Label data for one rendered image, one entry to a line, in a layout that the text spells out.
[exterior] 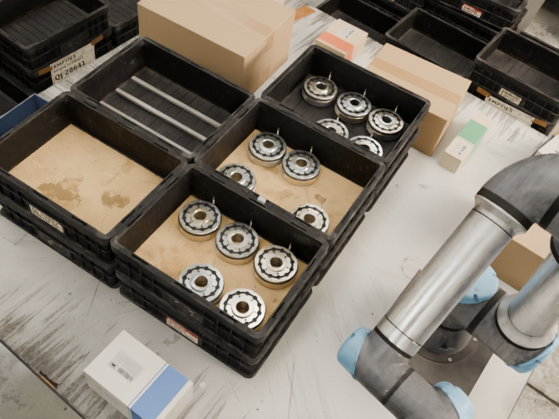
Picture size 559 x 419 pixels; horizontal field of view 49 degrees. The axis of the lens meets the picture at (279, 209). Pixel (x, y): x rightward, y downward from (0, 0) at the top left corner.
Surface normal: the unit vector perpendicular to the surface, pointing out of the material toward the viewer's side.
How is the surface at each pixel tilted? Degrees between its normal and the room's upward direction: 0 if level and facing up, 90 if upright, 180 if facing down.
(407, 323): 38
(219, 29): 0
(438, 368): 2
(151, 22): 90
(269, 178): 0
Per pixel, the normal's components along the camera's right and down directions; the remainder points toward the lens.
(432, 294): -0.29, -0.12
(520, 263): -0.60, 0.59
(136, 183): 0.12, -0.60
